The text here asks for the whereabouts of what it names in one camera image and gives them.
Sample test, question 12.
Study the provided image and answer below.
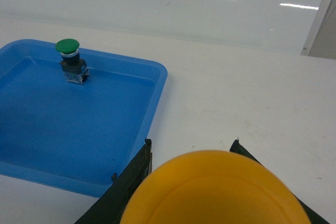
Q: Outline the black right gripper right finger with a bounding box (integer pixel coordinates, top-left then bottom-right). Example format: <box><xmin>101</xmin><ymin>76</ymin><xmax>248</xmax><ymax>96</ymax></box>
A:
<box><xmin>229</xmin><ymin>139</ymin><xmax>329</xmax><ymax>224</ymax></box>

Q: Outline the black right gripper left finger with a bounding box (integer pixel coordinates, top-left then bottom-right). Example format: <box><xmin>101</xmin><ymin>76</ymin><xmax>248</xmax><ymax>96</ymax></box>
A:
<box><xmin>76</xmin><ymin>138</ymin><xmax>152</xmax><ymax>223</ymax></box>

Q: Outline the yellow push button switch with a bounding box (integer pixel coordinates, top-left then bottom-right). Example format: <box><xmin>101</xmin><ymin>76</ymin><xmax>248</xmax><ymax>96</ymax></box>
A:
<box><xmin>121</xmin><ymin>151</ymin><xmax>310</xmax><ymax>223</ymax></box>

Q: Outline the blue plastic tray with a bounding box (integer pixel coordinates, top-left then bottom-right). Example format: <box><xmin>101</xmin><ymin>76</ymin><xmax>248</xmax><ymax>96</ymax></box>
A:
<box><xmin>1</xmin><ymin>39</ymin><xmax>167</xmax><ymax>197</ymax></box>

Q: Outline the white whiteboard panel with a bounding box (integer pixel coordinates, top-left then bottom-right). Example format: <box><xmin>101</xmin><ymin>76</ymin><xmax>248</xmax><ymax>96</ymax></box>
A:
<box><xmin>1</xmin><ymin>0</ymin><xmax>322</xmax><ymax>54</ymax></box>

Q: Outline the green push button switch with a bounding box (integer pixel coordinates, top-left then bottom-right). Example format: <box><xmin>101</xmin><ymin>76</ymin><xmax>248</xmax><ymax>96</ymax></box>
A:
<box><xmin>55</xmin><ymin>38</ymin><xmax>90</xmax><ymax>84</ymax></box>

